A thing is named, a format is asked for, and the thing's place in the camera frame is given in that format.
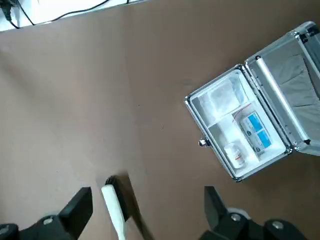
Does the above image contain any aluminium carrying case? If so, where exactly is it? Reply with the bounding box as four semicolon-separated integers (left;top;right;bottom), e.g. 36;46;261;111
183;20;320;184

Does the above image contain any blue and white medicine box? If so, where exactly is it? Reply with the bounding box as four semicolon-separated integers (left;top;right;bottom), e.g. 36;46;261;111
231;102;275;156

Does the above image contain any clear plastic bag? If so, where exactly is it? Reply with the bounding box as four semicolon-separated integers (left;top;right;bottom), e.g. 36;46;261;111
196;72;251;118

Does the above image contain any black cable with plug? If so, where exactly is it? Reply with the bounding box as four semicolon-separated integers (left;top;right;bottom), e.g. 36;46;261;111
0;0;21;30

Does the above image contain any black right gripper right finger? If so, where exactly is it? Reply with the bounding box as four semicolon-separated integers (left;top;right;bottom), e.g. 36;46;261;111
199;185;309;240

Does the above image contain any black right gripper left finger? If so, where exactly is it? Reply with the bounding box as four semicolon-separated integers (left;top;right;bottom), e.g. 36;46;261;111
0;186;94;240

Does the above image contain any white medicine bottle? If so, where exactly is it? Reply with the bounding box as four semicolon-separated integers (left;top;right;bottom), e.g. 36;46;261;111
223;144;248;169

